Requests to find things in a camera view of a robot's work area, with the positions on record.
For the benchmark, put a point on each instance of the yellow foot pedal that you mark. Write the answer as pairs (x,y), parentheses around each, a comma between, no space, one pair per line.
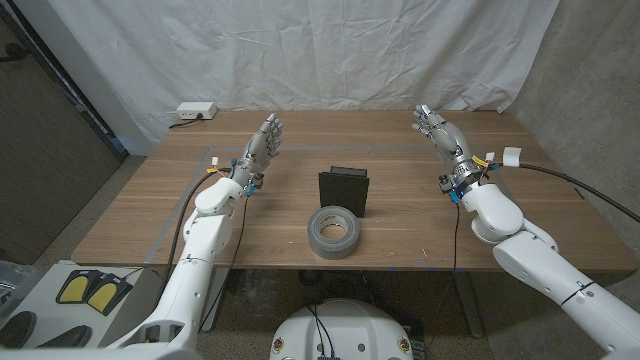
(74,290)
(102,296)

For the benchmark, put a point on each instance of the white power strip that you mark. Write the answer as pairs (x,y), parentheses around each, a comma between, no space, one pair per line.
(196,110)

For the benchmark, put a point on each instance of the white backdrop cloth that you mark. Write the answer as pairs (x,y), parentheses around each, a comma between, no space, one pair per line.
(300,50)

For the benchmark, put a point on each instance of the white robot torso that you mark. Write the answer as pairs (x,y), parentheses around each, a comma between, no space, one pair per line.
(350,330)

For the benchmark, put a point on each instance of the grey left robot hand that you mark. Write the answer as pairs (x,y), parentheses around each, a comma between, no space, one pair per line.
(257,150)

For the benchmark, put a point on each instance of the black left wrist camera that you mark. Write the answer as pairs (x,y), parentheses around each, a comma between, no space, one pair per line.
(256,182)

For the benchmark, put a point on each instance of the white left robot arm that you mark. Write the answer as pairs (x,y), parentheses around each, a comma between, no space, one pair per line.
(200,240)

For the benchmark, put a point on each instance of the white floor board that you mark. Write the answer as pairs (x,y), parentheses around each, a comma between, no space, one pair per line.
(47,312)

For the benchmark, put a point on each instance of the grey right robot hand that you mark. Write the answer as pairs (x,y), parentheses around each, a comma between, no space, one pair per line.
(450,142)

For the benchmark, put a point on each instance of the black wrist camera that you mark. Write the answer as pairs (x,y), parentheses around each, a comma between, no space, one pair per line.
(447,186)
(256,182)

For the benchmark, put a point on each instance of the black box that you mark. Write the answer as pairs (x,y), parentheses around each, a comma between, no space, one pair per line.
(342,192)

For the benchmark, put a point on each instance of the dark door panel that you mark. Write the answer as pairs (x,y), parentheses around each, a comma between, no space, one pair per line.
(45,165)

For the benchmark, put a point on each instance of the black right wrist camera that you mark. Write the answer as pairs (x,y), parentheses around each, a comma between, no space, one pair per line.
(447,186)

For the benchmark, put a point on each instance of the grey duct tape roll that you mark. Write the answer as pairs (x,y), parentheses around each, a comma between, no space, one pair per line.
(320,245)

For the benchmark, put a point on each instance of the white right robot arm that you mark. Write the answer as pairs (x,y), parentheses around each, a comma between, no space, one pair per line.
(540,265)

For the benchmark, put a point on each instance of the black foot pedal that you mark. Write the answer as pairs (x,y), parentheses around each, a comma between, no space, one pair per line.
(67,337)
(17,330)

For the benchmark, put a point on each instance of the clear plastic container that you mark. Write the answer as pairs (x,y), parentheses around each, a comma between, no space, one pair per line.
(12,282)

